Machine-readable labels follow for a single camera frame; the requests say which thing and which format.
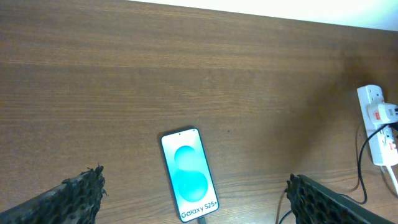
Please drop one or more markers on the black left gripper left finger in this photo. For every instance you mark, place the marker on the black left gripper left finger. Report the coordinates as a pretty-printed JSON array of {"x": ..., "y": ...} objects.
[{"x": 76, "y": 200}]

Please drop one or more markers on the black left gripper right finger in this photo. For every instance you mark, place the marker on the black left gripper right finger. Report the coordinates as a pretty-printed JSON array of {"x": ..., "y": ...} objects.
[{"x": 311, "y": 202}]

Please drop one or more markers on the blue Galaxy smartphone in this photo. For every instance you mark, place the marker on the blue Galaxy smartphone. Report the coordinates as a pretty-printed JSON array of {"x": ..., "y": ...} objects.
[{"x": 189, "y": 173}]

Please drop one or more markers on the white USB charger adapter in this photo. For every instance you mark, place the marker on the white USB charger adapter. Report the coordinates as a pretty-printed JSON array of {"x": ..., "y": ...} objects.
[{"x": 382, "y": 113}]

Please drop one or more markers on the white power strip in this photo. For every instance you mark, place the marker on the white power strip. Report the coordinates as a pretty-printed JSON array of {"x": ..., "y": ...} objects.
[{"x": 382, "y": 143}]

